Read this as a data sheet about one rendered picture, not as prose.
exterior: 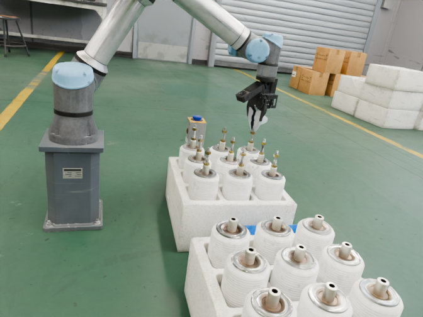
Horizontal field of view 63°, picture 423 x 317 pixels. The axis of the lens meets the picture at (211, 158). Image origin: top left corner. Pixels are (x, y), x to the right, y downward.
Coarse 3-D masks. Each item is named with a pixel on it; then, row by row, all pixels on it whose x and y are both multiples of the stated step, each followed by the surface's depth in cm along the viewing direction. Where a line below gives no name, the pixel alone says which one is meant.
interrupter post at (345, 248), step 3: (342, 243) 79; (345, 243) 79; (348, 243) 79; (342, 246) 78; (345, 246) 78; (348, 246) 78; (351, 246) 78; (342, 249) 78; (345, 249) 78; (348, 249) 78; (339, 252) 79; (342, 252) 78; (345, 252) 78; (348, 252) 78; (342, 255) 79; (345, 255) 78; (348, 255) 78; (345, 258) 78
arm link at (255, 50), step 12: (180, 0) 101; (192, 0) 101; (204, 0) 101; (192, 12) 103; (204, 12) 102; (216, 12) 103; (204, 24) 106; (216, 24) 104; (228, 24) 105; (240, 24) 107; (228, 36) 107; (240, 36) 107; (252, 36) 108; (240, 48) 109; (252, 48) 107; (264, 48) 108; (252, 60) 109
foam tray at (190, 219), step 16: (176, 160) 139; (176, 176) 124; (176, 192) 119; (176, 208) 117; (192, 208) 107; (208, 208) 109; (224, 208) 110; (240, 208) 111; (256, 208) 113; (272, 208) 114; (288, 208) 116; (176, 224) 116; (192, 224) 110; (208, 224) 111; (256, 224) 115; (288, 224) 118; (176, 240) 115
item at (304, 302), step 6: (306, 288) 68; (306, 294) 66; (300, 300) 67; (306, 300) 65; (348, 300) 66; (300, 306) 66; (306, 306) 64; (312, 306) 63; (300, 312) 66; (306, 312) 64; (312, 312) 63; (318, 312) 62; (324, 312) 62; (348, 312) 63
